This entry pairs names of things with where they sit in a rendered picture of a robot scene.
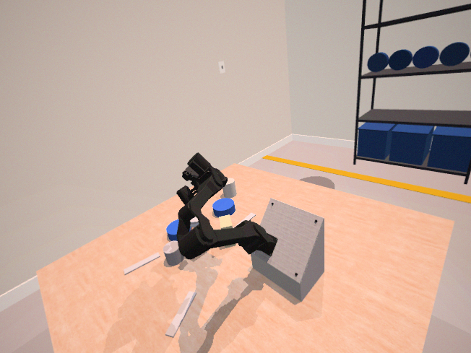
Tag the blue cylinder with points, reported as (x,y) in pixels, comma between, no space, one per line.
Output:
(223,207)
(172,230)

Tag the pale yellow rectangular block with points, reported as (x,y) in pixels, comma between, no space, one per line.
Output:
(225,223)

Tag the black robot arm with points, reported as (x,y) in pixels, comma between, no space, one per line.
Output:
(249,235)

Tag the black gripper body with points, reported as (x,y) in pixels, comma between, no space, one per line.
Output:
(185,194)

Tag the glass coffee press with black knob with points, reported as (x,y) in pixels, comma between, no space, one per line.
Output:
(194,223)

